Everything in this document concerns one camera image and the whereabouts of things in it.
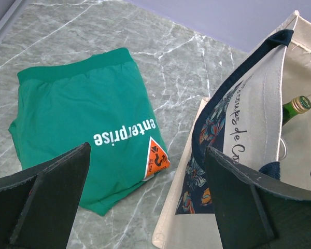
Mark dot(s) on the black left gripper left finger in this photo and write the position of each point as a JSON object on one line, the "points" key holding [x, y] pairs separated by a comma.
{"points": [[38, 205]]}

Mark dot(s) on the beige canvas tote bag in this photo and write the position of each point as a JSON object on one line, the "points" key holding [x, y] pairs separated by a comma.
{"points": [[243, 120]]}

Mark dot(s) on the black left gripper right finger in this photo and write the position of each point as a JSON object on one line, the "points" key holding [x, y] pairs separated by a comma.
{"points": [[253, 210]]}

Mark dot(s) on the green folded t-shirt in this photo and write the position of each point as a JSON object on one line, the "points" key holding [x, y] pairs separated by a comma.
{"points": [[102, 101]]}

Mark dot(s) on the green glass bottle gold cap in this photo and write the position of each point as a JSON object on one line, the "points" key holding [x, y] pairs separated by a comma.
{"points": [[297, 105]]}

